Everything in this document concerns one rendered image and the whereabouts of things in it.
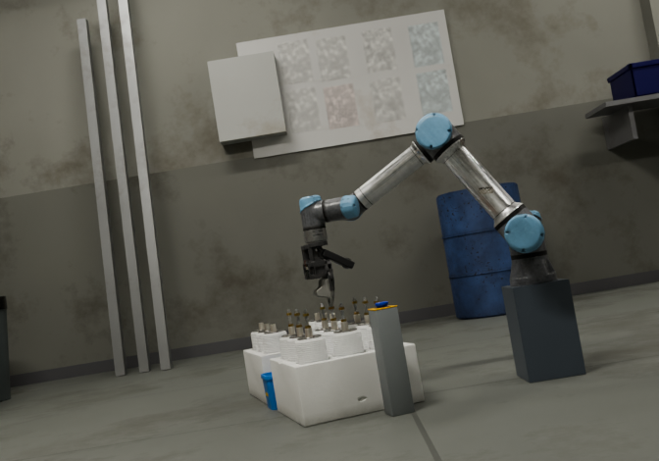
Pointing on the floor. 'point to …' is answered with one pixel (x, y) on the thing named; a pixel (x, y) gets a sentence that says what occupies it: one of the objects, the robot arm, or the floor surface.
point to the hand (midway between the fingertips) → (331, 301)
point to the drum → (475, 254)
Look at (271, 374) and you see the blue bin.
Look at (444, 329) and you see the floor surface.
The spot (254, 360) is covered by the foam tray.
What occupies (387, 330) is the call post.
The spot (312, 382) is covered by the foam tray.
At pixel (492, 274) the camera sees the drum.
